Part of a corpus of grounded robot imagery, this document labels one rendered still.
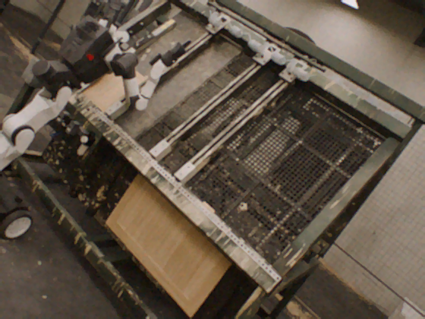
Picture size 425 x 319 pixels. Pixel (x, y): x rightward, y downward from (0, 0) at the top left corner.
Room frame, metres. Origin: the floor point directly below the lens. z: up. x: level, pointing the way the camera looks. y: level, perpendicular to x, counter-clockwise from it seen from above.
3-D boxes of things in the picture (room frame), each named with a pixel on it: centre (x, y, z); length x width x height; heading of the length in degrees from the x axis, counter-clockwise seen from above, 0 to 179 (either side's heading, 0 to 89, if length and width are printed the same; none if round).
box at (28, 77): (2.87, 1.24, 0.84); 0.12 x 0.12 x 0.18; 63
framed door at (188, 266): (2.58, -0.18, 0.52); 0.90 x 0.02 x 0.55; 63
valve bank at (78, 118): (2.73, 0.81, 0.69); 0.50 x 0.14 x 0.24; 63
